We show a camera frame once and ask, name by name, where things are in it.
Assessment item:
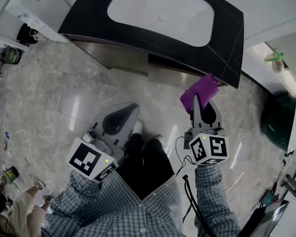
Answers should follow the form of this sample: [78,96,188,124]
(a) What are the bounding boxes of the white desk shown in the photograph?
[0,0,30,51]

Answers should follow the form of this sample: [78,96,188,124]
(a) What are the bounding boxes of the grey laptop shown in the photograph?
[236,200,291,237]

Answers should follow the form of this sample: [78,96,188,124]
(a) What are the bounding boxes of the teal electronic device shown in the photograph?
[259,189,280,205]

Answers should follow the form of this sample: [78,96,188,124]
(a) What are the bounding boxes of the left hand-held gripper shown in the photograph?
[66,101,141,184]

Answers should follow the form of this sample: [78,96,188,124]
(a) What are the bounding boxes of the white sink basin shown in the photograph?
[107,0,215,48]

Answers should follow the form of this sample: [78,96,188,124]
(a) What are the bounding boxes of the black mesh waste bin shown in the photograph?
[0,45,23,65]

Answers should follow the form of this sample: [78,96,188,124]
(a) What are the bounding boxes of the person's right forearm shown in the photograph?
[194,163,241,237]

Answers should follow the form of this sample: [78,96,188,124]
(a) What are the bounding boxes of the dark green bin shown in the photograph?
[260,92,296,153]

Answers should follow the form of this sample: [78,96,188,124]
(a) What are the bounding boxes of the black trousers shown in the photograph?
[115,132,175,200]

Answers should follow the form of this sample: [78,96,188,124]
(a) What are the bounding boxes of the person's left white shoe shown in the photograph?
[134,119,144,134]

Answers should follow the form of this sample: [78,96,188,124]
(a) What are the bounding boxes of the checked shirt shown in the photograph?
[45,171,188,237]

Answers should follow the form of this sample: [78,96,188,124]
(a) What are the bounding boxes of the purple cloth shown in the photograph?
[179,72,221,115]

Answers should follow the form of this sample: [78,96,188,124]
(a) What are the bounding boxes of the black bag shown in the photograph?
[16,23,44,47]

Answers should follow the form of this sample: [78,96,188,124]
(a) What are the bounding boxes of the white water dispenser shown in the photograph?
[4,0,71,43]

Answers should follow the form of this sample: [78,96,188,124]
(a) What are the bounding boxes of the person's left forearm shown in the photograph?
[47,169,119,229]

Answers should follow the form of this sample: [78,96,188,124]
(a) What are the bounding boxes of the small round bowl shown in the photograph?
[272,61,284,74]

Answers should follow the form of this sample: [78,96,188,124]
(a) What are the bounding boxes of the green bottle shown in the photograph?
[264,52,285,63]

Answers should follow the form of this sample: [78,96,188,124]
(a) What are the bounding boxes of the wooden drawer cabinet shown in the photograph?
[64,33,227,87]

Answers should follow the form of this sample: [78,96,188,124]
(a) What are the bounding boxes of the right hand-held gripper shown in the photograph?
[184,93,231,166]

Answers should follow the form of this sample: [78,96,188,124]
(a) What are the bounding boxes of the thick black cable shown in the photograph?
[182,174,213,237]

